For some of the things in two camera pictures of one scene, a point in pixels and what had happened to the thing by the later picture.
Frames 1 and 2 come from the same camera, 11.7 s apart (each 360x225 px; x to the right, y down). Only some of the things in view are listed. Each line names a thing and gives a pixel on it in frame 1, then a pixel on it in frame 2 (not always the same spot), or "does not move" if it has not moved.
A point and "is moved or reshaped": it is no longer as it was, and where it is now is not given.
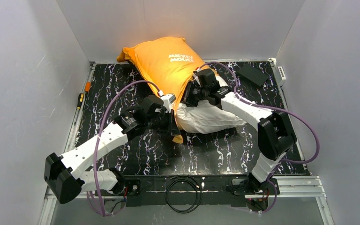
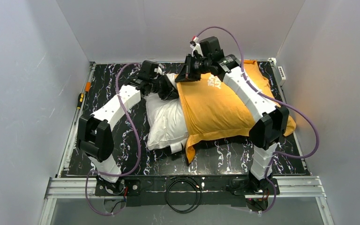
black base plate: x=188 y=191 does not move
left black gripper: x=172 y=123 → x=168 y=92
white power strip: x=281 y=75 does not move
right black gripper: x=189 y=96 → x=187 y=71
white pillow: x=206 y=117 is moved or reshaped
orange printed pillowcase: x=170 y=63 → x=212 y=110
